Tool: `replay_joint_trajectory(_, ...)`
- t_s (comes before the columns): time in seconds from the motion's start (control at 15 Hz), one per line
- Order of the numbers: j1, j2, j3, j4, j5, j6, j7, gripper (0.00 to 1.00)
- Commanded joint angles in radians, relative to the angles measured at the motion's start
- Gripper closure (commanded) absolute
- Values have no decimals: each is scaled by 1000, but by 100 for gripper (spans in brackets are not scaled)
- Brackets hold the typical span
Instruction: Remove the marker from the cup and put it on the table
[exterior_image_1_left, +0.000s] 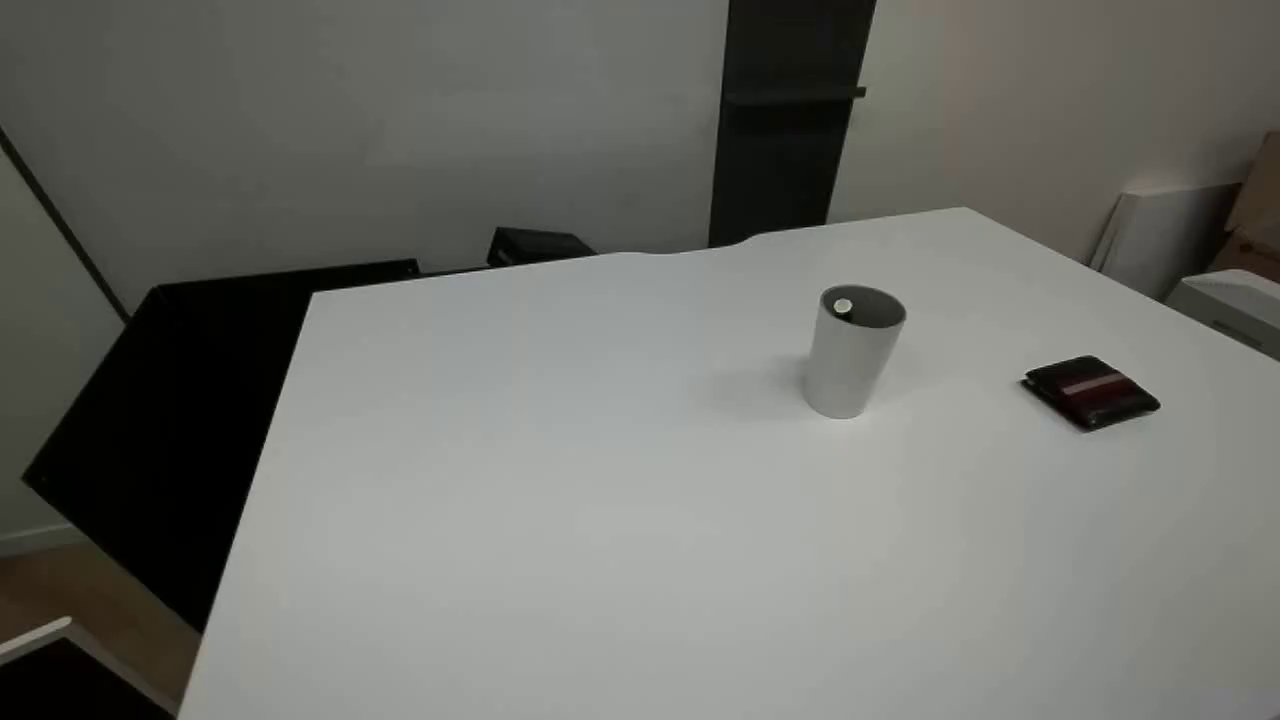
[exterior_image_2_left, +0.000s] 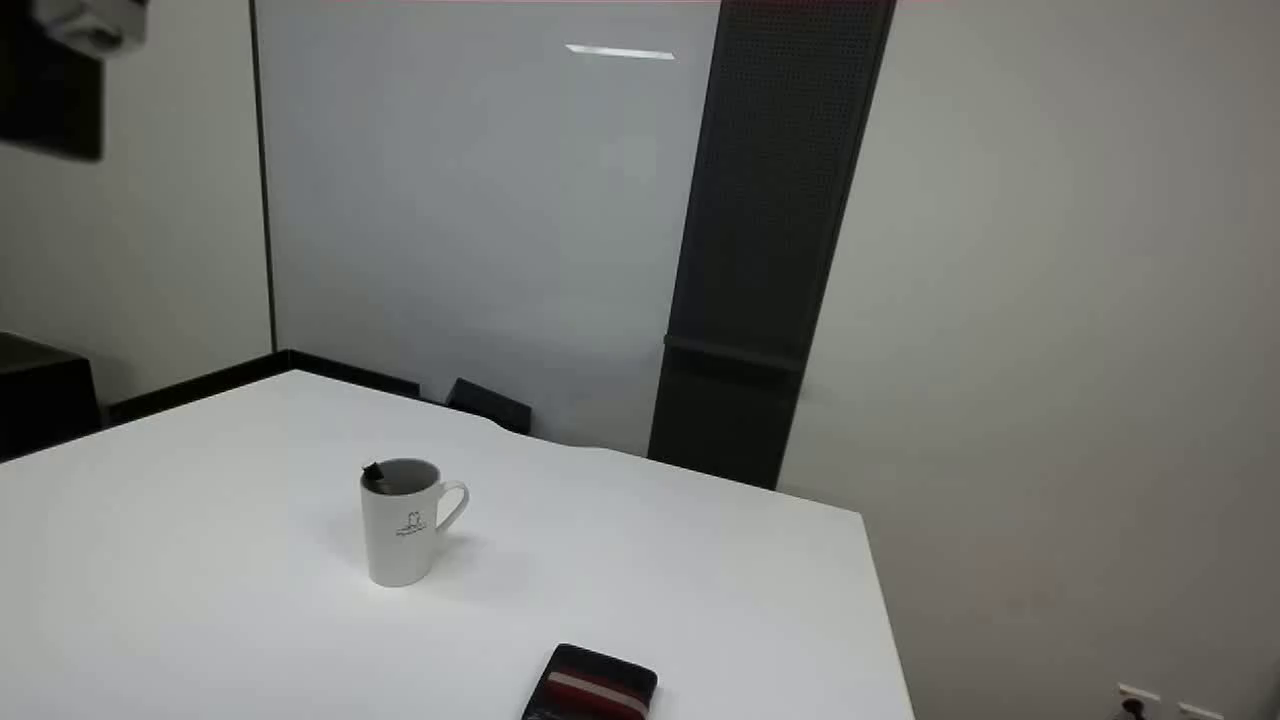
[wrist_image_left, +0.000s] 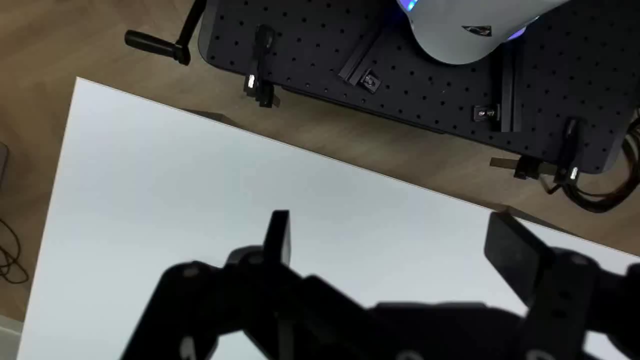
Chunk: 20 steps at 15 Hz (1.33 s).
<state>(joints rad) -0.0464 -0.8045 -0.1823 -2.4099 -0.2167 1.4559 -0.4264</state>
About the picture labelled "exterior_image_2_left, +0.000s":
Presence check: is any white ceramic mug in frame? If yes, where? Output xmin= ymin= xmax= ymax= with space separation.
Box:
xmin=355 ymin=457 xmax=473 ymax=593

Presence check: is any black chair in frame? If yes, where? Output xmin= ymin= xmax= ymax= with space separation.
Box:
xmin=439 ymin=376 xmax=534 ymax=437

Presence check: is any black and red eraser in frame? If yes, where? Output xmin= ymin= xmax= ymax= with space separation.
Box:
xmin=515 ymin=638 xmax=665 ymax=720

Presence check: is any dark side cabinet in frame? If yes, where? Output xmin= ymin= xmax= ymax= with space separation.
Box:
xmin=0 ymin=326 xmax=107 ymax=464

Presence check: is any dark wall pillar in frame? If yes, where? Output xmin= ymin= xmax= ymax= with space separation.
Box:
xmin=644 ymin=0 xmax=900 ymax=493

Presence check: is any white wall whiteboard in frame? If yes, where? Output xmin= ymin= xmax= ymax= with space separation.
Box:
xmin=249 ymin=0 xmax=722 ymax=461

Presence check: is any black wall panel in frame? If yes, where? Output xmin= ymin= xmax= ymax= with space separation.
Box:
xmin=0 ymin=0 xmax=107 ymax=169

